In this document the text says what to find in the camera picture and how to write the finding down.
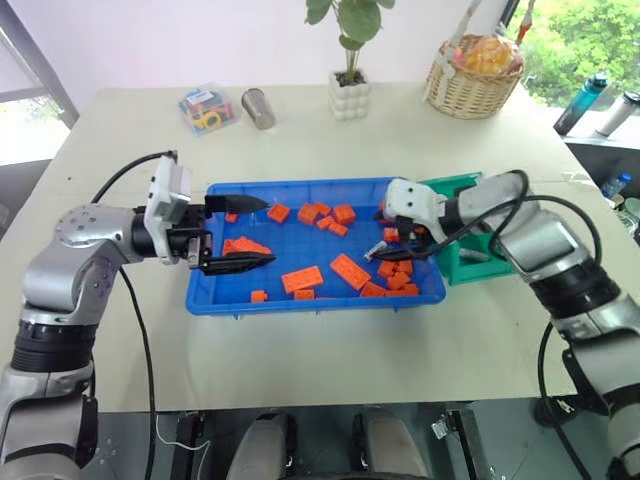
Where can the green plastic bin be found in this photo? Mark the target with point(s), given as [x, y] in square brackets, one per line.
[475, 272]

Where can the flat orange building plate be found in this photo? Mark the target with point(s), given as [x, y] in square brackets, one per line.
[350, 271]
[302, 279]

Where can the yellow orange fruit bag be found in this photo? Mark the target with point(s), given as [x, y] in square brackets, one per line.
[487, 56]

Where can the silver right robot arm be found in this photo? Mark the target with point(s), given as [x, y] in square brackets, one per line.
[550, 240]

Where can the dark rounded grey shape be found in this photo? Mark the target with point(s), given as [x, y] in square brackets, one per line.
[262, 450]
[390, 450]

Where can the clear bottle with blue cap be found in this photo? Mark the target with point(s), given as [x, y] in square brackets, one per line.
[615, 185]

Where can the silver cylindrical battery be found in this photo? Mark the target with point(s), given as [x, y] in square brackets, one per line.
[374, 251]

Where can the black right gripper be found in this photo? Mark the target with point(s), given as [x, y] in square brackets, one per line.
[406, 232]

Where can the stainless steel cup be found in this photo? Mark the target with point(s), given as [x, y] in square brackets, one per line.
[260, 110]

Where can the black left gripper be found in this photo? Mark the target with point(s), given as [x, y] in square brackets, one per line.
[187, 225]

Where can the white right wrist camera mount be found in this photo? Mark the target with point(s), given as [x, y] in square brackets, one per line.
[415, 197]

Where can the blue plastic bin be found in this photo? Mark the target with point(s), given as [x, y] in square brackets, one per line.
[300, 250]

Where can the blue and black water bottle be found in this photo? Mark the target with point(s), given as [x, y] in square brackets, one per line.
[575, 110]

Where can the grey window frame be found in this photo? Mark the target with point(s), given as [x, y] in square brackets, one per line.
[47, 65]

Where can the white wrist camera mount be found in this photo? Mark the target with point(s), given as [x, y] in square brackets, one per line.
[415, 197]
[167, 195]

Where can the white bubble plant pot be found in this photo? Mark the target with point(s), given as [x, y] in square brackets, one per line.
[349, 97]

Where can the white bottle with black lid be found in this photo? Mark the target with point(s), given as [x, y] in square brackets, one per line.
[617, 115]

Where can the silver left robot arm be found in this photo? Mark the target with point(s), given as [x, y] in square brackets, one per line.
[50, 270]

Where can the small orange building block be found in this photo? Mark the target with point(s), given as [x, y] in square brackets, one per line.
[398, 281]
[304, 294]
[391, 235]
[325, 223]
[404, 266]
[338, 229]
[259, 296]
[231, 218]
[386, 269]
[409, 290]

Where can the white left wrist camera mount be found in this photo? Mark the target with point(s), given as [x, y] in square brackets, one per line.
[167, 195]

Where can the green leafy plant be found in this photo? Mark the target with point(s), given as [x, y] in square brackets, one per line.
[357, 20]

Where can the clear box of colourful parts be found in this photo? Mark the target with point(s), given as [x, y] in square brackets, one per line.
[207, 110]

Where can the orange sloped building block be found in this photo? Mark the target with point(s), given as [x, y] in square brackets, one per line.
[245, 246]

